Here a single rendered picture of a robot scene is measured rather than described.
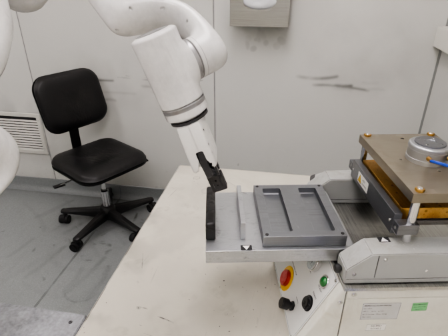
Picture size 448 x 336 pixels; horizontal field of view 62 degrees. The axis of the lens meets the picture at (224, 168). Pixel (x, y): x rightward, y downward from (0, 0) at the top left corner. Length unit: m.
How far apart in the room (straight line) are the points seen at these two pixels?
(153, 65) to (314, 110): 1.71
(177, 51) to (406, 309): 0.65
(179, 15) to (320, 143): 1.74
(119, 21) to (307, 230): 0.53
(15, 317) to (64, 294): 1.14
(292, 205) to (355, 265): 0.19
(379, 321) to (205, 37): 0.64
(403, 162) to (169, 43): 0.51
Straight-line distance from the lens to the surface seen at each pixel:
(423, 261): 0.79
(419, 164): 0.84
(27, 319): 1.03
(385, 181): 0.86
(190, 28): 0.74
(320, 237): 0.77
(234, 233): 0.79
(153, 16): 0.76
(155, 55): 0.66
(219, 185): 0.77
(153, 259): 1.08
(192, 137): 0.69
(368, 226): 0.94
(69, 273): 2.28
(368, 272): 0.77
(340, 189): 0.98
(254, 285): 0.99
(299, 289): 0.90
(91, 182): 2.12
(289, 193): 0.89
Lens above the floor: 1.45
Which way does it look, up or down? 28 degrees down
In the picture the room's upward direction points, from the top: straight up
